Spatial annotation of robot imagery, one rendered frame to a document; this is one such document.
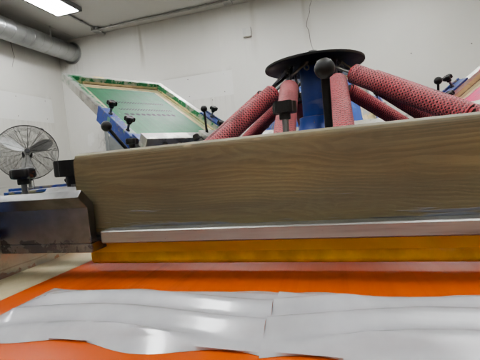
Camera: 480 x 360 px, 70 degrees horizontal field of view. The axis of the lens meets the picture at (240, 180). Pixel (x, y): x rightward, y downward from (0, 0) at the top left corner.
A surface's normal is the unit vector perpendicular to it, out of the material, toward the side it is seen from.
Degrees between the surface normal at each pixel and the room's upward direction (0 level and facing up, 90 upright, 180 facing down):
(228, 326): 33
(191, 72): 90
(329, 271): 0
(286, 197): 90
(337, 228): 90
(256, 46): 90
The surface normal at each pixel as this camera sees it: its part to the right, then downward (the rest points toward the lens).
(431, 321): -0.17, -0.82
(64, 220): -0.26, 0.08
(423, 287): -0.09, -0.99
